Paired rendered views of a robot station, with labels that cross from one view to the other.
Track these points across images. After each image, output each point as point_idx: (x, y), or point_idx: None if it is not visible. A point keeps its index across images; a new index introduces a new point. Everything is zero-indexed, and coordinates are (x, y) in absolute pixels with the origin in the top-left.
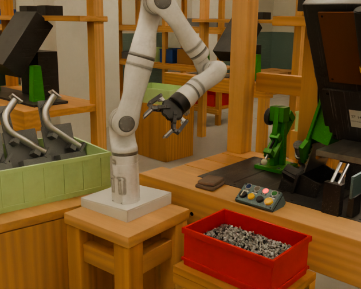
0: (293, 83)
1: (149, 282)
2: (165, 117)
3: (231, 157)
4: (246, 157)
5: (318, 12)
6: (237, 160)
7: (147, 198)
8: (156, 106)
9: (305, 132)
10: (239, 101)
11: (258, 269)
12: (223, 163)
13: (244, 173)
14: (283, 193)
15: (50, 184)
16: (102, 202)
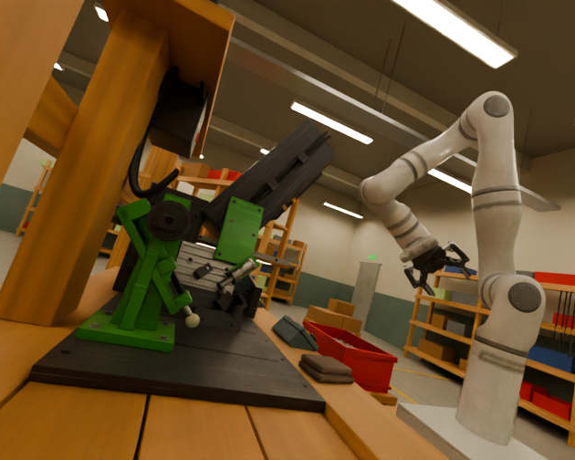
0: (52, 102)
1: None
2: (436, 270)
3: (21, 438)
4: None
5: (329, 163)
6: (68, 411)
7: (442, 413)
8: (453, 258)
9: (90, 240)
10: (7, 130)
11: (348, 342)
12: (147, 426)
13: (222, 358)
14: (245, 329)
15: None
16: (529, 448)
